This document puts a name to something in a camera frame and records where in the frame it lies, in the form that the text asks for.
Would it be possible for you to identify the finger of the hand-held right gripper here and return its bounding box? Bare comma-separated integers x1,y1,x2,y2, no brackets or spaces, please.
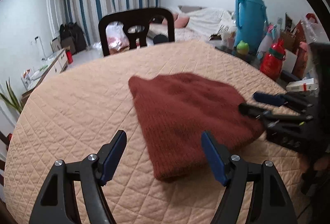
253,92,314,114
238,103,314,124

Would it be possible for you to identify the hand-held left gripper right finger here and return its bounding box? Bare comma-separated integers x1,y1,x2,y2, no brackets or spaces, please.
201,131,294,224

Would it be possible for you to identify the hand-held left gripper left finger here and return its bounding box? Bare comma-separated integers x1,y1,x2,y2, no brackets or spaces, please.
28,130,127,224

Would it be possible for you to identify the rust red knit sweater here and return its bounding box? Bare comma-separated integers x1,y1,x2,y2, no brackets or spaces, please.
128,72,266,183

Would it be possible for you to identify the person's right hand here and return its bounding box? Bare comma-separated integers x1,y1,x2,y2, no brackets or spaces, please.
300,154,328,173

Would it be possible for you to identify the red water bottle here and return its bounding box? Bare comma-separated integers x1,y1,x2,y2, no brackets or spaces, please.
259,42,286,81

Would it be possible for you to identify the white flat box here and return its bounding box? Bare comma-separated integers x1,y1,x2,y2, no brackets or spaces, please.
286,78,319,92

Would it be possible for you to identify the green frog bottle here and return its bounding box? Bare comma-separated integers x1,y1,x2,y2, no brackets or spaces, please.
236,40,250,55

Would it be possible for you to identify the beige quilted table cover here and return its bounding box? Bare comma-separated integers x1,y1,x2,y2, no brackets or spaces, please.
4,40,310,224

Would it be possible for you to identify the brown paper bag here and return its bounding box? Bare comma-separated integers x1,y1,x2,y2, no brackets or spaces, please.
280,20,305,55

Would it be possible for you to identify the white cup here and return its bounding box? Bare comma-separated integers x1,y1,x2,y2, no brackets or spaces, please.
222,31,236,47

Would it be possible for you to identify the blue thermos jug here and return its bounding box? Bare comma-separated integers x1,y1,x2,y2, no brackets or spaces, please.
235,0,267,53

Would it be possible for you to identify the clear plastic bag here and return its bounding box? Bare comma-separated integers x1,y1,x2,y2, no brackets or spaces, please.
300,13,330,44

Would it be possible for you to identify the bed with white blanket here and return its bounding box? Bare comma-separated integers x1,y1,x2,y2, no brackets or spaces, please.
148,6,236,42

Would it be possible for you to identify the white low cabinet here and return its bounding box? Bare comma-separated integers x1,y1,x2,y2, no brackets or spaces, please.
21,49,69,98

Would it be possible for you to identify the pink pillow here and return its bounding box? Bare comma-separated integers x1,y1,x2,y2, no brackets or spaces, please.
173,14,190,28

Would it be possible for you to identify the dark fuzzy round thing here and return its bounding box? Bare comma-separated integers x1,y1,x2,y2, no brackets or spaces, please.
153,34,168,44

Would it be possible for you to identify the plastic bag of snacks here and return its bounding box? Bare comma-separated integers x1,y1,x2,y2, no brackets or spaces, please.
106,21,129,54

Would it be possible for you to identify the green leafy plant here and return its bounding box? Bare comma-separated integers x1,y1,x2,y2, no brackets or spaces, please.
0,78,24,114

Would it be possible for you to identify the black bag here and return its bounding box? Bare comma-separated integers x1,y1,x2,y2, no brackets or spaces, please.
59,23,74,55
69,22,87,52

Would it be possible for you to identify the black chair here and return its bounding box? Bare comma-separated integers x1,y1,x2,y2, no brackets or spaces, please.
98,7,175,57

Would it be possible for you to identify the striped curtain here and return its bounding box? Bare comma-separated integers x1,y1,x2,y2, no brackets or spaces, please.
56,0,159,46

